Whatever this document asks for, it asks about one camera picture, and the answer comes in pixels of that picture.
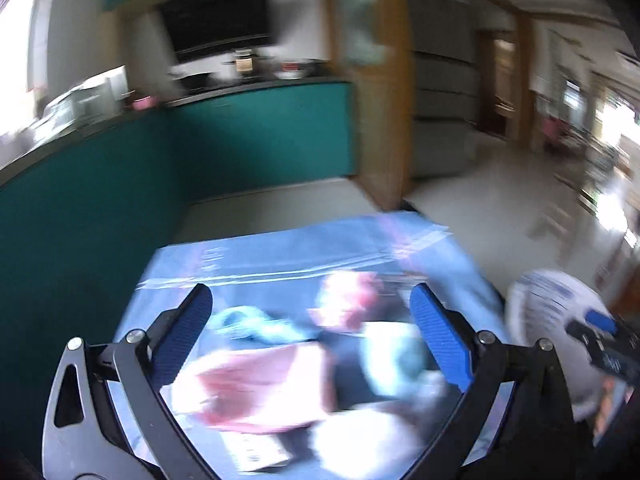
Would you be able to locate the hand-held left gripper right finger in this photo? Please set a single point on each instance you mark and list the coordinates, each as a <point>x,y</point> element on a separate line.
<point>442,340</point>

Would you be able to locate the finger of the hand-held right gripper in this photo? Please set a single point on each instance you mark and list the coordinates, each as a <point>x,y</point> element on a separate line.
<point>599,321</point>

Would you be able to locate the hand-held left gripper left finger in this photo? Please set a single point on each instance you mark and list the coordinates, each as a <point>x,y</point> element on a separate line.
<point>186,325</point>

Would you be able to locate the blue snack packet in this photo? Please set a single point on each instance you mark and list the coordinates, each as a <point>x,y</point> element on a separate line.
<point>407,357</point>

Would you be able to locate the white printed woven sack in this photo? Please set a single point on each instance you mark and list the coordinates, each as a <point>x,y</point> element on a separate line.
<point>542,305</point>

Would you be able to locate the blue cloth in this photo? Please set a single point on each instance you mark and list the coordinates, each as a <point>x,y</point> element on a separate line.
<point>245,324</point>

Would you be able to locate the pink packet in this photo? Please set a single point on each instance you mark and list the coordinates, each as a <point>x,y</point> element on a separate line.
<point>260,385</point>

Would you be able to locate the pink plastic bag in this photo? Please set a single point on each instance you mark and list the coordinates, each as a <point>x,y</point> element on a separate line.
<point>345,300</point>

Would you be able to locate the table with blue cloth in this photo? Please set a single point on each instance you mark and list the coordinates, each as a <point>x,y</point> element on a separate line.
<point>280,260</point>

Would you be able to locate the white crumpled wrapper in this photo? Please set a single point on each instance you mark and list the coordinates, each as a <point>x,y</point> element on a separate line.
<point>360,445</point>

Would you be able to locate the white printed paper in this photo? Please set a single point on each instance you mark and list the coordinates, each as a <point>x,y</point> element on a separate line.
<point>255,452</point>

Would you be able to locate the teal base cabinets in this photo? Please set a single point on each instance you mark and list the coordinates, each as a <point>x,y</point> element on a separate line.
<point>100,185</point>

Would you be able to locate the small pink container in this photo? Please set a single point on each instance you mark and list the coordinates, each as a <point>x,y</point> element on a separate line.
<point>142,103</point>

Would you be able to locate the black wok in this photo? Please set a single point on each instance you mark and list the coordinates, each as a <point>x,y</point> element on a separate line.
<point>197,80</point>

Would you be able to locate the white dish rack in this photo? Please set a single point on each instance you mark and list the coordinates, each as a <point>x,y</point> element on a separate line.
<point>75,105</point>

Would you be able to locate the steel cooking pot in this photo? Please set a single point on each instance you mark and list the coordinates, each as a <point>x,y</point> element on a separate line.
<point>243,61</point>

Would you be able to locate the pan with lid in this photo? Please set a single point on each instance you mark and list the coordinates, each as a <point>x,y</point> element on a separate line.
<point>290,69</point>

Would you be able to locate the grey refrigerator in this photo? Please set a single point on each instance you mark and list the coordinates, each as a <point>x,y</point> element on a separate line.
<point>440,60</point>

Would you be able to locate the bright window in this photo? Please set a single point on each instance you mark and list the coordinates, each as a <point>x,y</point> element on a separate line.
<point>15,35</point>

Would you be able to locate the wooden door frame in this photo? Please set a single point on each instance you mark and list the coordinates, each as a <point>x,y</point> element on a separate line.
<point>385,85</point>

